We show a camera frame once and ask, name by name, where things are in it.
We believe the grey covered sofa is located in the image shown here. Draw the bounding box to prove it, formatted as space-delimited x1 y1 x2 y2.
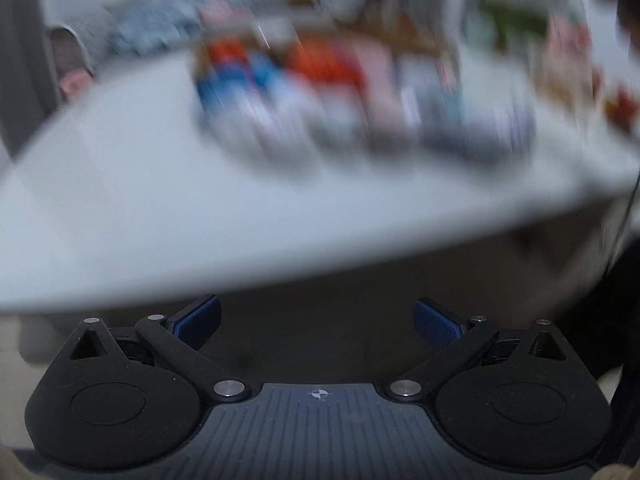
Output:
46 14 115 78

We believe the pink plastic child chair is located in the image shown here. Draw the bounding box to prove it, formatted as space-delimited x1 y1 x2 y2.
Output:
58 68 93 102

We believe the light blue blanket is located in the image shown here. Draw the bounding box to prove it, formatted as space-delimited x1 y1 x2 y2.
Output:
111 0 208 56

